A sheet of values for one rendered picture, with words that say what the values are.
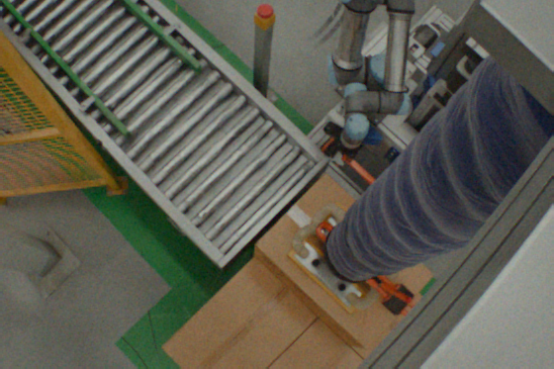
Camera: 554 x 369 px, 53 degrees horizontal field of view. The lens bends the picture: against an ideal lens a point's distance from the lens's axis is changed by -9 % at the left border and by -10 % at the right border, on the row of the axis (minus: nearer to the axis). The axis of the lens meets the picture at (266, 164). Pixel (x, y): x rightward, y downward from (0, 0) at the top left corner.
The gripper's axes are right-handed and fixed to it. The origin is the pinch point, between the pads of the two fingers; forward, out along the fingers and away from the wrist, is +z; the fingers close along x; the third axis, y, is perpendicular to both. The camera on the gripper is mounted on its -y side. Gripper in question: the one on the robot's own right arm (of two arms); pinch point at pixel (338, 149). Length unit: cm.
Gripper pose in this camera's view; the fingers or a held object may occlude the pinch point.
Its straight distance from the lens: 231.2
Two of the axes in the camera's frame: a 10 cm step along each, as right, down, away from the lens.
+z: -0.3, 2.5, 9.7
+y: 7.3, 6.7, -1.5
